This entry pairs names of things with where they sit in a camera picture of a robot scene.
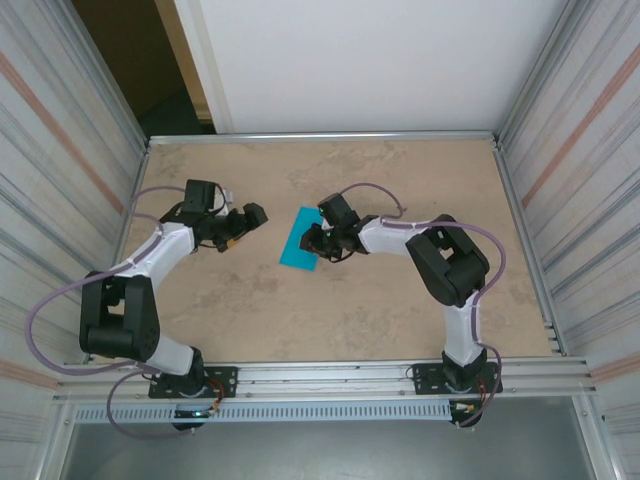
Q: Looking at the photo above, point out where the teal blue cloth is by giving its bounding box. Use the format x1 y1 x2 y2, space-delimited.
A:
278 205 326 273

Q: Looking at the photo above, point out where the translucent corrugated side panel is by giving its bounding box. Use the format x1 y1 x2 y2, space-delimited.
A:
499 0 640 480
0 0 146 480

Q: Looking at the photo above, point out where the thin aluminium table edge rail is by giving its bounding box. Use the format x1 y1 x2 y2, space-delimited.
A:
146 130 503 148

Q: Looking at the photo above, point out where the aluminium side rail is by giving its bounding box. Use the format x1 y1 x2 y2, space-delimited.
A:
82 141 152 364
492 139 569 357

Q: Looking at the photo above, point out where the wide aluminium mounting rail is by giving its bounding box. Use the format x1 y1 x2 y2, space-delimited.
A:
52 355 600 404

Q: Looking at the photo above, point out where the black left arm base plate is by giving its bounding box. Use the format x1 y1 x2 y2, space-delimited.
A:
148 365 239 400

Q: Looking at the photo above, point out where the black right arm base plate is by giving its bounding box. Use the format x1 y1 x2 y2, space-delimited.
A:
413 362 501 396

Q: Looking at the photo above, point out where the grey slotted cable duct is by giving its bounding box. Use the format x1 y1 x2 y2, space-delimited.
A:
73 401 454 424

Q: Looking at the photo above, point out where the tan wooden door frame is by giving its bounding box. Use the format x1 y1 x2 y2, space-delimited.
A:
153 0 217 122

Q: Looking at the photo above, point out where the aluminium upright post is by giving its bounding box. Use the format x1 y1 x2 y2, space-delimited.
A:
498 0 601 144
27 0 150 149

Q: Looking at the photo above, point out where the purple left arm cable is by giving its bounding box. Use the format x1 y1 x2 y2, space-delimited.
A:
24 185 196 441

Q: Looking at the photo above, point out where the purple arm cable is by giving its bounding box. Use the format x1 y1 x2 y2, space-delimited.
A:
339 181 507 430
24 185 196 441

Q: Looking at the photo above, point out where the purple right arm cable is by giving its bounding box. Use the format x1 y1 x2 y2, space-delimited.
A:
339 181 507 430

